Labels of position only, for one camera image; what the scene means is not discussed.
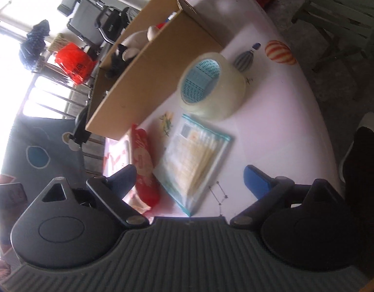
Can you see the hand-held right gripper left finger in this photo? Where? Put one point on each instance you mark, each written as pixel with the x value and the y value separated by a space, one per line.
pixel 126 178

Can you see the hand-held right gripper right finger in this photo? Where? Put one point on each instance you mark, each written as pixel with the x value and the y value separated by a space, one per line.
pixel 257 182

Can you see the blue blanket with circles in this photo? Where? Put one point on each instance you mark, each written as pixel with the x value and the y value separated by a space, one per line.
pixel 38 155

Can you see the red plastic bag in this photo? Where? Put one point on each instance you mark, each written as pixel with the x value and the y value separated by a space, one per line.
pixel 73 60

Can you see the orange wet wipes pack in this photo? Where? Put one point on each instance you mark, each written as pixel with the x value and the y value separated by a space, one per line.
pixel 144 164

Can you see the metal window railing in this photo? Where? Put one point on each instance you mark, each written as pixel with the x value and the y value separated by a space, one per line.
pixel 53 95

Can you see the brown cardboard box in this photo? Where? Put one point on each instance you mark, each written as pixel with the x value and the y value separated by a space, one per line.
pixel 150 76

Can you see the black and pink plush toy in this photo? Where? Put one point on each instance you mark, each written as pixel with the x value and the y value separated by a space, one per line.
pixel 135 42

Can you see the green wooden chair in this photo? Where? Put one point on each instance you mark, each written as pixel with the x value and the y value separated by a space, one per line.
pixel 342 6

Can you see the dark blue hanging cloth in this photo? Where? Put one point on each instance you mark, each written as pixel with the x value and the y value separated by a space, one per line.
pixel 35 42

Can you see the blue-edged clear pack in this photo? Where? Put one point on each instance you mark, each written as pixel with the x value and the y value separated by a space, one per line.
pixel 190 164

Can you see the grey wheelchair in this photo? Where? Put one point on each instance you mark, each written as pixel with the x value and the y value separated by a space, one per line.
pixel 89 15

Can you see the clear packing tape roll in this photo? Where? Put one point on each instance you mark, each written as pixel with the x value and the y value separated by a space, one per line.
pixel 223 97

